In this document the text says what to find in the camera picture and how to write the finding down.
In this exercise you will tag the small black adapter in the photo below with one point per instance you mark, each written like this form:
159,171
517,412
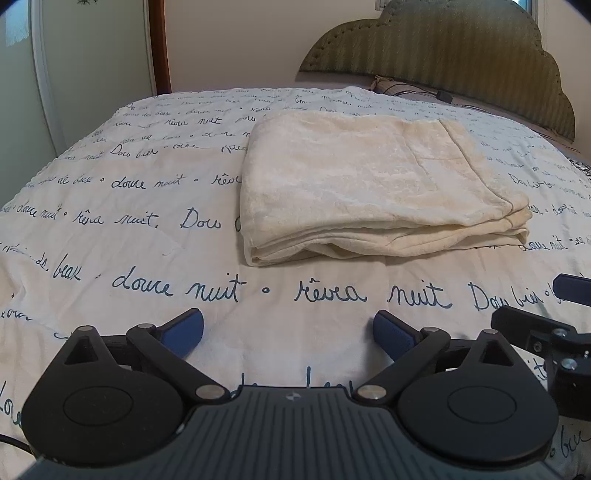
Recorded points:
444,96

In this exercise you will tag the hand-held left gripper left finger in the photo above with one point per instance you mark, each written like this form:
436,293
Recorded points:
182,330

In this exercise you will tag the olive padded headboard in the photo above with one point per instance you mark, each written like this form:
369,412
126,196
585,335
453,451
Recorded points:
461,41

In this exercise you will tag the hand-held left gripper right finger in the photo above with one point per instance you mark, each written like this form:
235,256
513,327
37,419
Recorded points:
392,333

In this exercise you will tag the striped pillow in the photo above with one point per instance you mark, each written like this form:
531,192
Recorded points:
406,86

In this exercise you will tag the white wardrobe door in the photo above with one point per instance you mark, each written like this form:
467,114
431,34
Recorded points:
69,69

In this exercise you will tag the dark patterned cloth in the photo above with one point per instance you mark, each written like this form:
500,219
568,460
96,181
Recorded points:
582,170

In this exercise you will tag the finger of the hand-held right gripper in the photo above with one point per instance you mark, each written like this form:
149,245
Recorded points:
521,323
572,288

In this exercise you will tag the brown wooden wardrobe frame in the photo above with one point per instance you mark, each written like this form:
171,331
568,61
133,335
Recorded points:
159,46

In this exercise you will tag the cream towel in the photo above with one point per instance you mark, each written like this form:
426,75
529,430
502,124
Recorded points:
369,184

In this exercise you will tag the white printed blanket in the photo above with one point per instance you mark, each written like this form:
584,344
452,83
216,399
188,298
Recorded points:
138,207

